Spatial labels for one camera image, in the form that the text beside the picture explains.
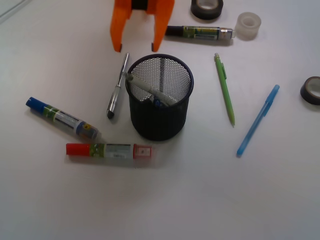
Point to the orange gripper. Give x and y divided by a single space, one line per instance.
161 9

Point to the white clear ballpoint pen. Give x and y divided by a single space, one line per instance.
133 79

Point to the blue black ballpoint pen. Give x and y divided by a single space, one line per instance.
157 103

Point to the green mechanical pencil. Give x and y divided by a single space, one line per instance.
224 88

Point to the silver metal pen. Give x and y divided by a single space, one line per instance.
115 94

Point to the blue cap marker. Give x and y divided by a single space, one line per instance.
63 120

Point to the red cap marker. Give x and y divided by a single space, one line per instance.
110 150

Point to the light blue ballpoint pen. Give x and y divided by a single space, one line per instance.
263 112

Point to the black mesh pen holder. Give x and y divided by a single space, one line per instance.
172 77

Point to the black cap marker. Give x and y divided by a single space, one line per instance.
201 32

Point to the black tape roll top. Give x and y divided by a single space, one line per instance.
207 9

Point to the black tape roll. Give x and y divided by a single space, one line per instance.
207 9
306 90

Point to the clear tape roll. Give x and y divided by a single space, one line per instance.
247 26

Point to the black tape roll right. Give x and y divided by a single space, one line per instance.
306 90

